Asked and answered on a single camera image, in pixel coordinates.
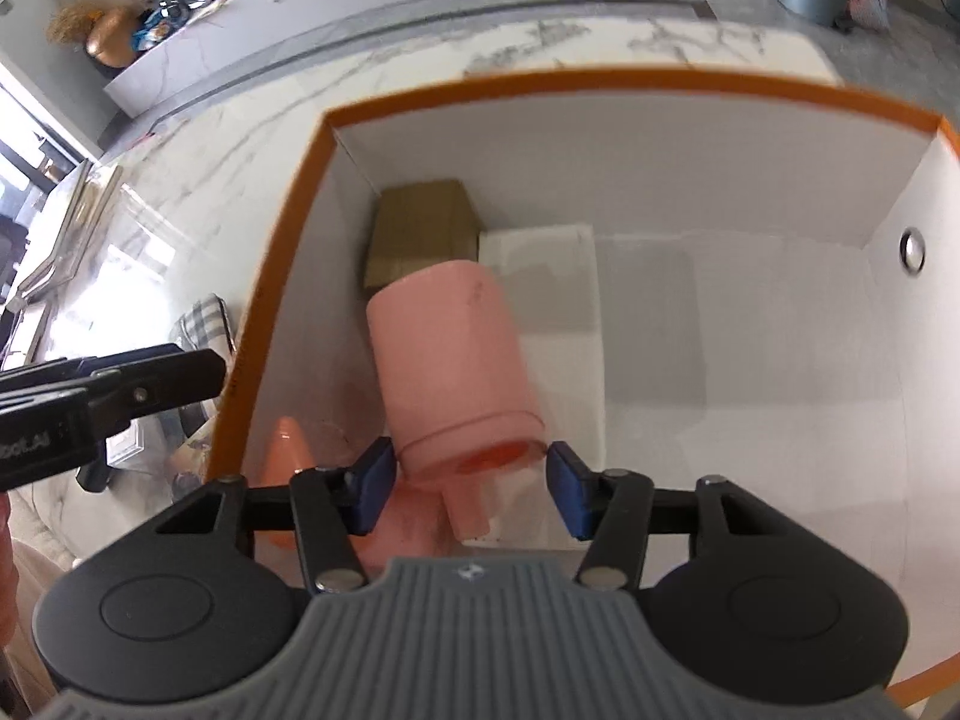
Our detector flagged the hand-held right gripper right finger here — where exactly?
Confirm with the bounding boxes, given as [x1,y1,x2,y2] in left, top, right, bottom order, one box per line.
[546,442,811,589]

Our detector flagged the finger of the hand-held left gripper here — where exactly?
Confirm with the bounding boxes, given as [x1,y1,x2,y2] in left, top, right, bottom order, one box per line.
[0,343,185,393]
[75,349,227,436]

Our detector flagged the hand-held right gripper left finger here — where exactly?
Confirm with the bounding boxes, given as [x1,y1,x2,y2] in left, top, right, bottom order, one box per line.
[154,436,397,593]

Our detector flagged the plaid zip case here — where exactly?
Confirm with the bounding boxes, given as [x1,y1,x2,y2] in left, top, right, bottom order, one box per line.
[171,294,239,361]

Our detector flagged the white rectangular box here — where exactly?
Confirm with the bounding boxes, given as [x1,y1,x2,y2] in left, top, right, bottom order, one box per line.
[478,223,607,548]

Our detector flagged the brown cardboard box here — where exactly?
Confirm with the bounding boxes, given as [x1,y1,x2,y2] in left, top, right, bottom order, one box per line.
[365,178,481,292]

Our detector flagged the orange cardboard box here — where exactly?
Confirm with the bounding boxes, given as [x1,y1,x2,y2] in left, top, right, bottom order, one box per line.
[214,69,960,710]

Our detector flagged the stack of large books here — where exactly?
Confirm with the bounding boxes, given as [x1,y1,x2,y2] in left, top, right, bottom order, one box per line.
[15,157,125,308]

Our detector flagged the glass balcony door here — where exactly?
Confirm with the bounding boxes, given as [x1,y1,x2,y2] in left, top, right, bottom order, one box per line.
[0,60,98,241]

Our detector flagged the golden vase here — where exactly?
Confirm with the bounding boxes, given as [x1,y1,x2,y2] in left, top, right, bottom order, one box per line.
[84,6,143,68]

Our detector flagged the dried flower bunch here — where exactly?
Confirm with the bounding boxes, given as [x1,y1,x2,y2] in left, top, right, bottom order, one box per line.
[46,4,98,46]

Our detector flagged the blue snack bags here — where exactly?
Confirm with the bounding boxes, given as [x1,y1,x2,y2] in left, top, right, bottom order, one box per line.
[131,0,188,50]

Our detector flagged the white marble console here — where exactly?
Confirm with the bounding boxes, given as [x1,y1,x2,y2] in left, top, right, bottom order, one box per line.
[101,0,721,121]

